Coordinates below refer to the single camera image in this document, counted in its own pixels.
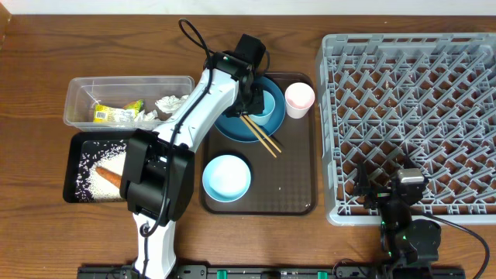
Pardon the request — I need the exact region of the brown serving tray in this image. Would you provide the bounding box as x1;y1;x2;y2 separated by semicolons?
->
200;71;318;216

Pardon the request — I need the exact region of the orange carrot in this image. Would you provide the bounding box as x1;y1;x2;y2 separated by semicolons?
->
95;167;122;188

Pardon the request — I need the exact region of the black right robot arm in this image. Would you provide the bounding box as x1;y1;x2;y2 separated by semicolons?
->
353;160;441;279

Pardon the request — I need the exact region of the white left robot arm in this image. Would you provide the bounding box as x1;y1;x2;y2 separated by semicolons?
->
119;34;267;278

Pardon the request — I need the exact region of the light blue plastic cup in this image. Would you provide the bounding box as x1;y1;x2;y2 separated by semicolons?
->
249;91;275;126

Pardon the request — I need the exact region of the pile of white rice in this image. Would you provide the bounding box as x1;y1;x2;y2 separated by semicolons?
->
74;139;127;202

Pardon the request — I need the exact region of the dark blue plate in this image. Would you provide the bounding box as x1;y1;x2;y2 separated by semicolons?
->
215;77;286;143

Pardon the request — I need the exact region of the yellow green snack wrapper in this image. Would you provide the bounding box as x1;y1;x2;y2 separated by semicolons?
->
93;99;144;122

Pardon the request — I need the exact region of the grey plastic dishwasher rack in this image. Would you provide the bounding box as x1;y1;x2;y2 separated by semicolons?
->
316;33;495;226

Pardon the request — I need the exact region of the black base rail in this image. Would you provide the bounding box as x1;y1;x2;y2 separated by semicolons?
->
76;264;467;279

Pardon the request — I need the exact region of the pink plastic cup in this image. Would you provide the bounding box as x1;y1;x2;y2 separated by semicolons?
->
284;82;315;119

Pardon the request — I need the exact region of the black tray bin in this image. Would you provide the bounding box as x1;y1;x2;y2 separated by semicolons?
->
63;131;133;203

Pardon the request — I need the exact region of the light blue bowl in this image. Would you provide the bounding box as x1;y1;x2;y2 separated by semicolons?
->
202;155;252;203

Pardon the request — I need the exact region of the clear plastic bin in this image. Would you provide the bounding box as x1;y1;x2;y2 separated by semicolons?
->
64;75;195;132

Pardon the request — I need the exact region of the wooden chopstick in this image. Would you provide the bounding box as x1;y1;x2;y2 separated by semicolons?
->
241;115;282;153
240;117;277;158

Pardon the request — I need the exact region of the small white tissue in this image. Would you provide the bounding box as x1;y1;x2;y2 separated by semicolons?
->
134;110;159;122

